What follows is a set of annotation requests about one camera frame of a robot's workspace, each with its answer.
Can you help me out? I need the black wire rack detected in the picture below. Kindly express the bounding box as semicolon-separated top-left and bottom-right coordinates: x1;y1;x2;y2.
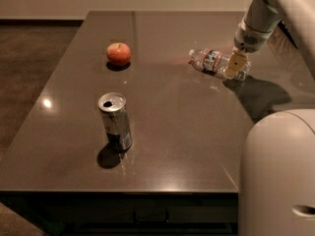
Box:
278;21;298;49

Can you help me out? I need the silver redbull can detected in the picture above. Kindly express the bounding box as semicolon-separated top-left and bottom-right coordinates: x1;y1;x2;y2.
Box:
98;92;132;151

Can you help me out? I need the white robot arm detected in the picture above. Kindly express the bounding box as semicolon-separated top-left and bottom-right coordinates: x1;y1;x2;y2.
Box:
225;0;315;236

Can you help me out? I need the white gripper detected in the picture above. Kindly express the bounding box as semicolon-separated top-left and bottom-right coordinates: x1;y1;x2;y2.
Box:
224;18;273;80

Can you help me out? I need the clear plastic water bottle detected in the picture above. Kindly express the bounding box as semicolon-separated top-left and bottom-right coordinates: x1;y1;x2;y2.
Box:
189;49;251;82

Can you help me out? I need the red apple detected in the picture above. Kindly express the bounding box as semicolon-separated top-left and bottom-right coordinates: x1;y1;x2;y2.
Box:
106;42;131;67

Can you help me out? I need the dark drawer with handle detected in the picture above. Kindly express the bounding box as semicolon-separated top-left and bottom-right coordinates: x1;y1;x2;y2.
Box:
31;196;237;224

